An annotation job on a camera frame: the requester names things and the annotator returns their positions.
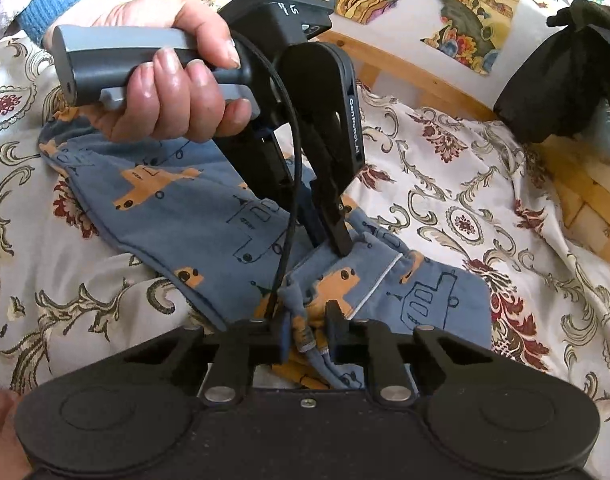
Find person's right hand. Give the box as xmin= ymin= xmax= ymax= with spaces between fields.
xmin=0 ymin=389 xmax=32 ymax=480

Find blue pants with orange trucks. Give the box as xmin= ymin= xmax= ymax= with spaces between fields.
xmin=38 ymin=117 xmax=492 ymax=389

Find black cable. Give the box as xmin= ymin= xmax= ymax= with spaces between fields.
xmin=234 ymin=31 xmax=306 ymax=323

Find wooden bed frame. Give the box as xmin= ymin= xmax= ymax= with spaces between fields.
xmin=320 ymin=32 xmax=610 ymax=263

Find floral white bedsheet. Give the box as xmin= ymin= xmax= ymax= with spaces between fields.
xmin=0 ymin=38 xmax=610 ymax=479

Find person's left hand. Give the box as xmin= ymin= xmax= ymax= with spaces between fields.
xmin=42 ymin=0 xmax=252 ymax=143

